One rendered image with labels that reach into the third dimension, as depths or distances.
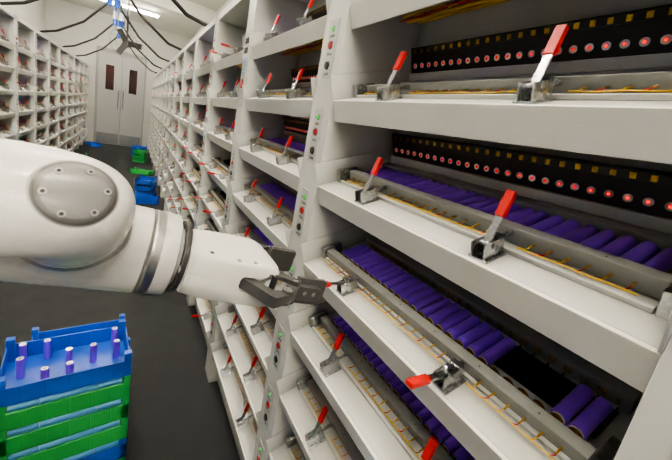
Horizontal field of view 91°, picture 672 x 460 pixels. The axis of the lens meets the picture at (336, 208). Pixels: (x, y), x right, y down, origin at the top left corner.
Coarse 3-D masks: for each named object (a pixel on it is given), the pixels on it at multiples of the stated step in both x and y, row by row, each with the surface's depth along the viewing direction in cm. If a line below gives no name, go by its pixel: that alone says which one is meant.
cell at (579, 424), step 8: (600, 400) 40; (592, 408) 39; (600, 408) 39; (608, 408) 39; (584, 416) 38; (592, 416) 38; (600, 416) 38; (576, 424) 38; (584, 424) 38; (592, 424) 38; (584, 432) 37
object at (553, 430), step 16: (336, 256) 77; (352, 272) 71; (368, 288) 66; (384, 288) 64; (384, 304) 61; (400, 304) 59; (416, 320) 55; (432, 336) 52; (448, 336) 51; (448, 352) 49; (464, 352) 48; (464, 368) 47; (480, 368) 45; (496, 384) 43; (512, 400) 41; (528, 400) 40; (528, 416) 39; (544, 416) 38; (544, 432) 38; (560, 432) 36; (560, 448) 36; (576, 448) 35; (592, 448) 35
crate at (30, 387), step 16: (64, 336) 107; (80, 336) 110; (96, 336) 113; (16, 352) 101; (32, 352) 103; (64, 352) 107; (80, 352) 108; (112, 352) 111; (128, 352) 102; (0, 368) 91; (32, 368) 99; (64, 368) 101; (80, 368) 102; (96, 368) 97; (112, 368) 100; (128, 368) 103; (0, 384) 84; (16, 384) 93; (32, 384) 88; (48, 384) 91; (64, 384) 93; (80, 384) 96; (0, 400) 85; (16, 400) 87
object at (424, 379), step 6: (444, 366) 45; (438, 372) 45; (444, 372) 45; (408, 378) 42; (414, 378) 42; (420, 378) 43; (426, 378) 43; (432, 378) 43; (438, 378) 44; (408, 384) 42; (414, 384) 41; (420, 384) 42; (426, 384) 43
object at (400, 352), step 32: (320, 256) 82; (352, 320) 63; (384, 320) 59; (480, 320) 57; (384, 352) 55; (416, 352) 52; (576, 384) 44; (448, 416) 44; (480, 416) 41; (480, 448) 40; (512, 448) 38; (544, 448) 37; (608, 448) 34
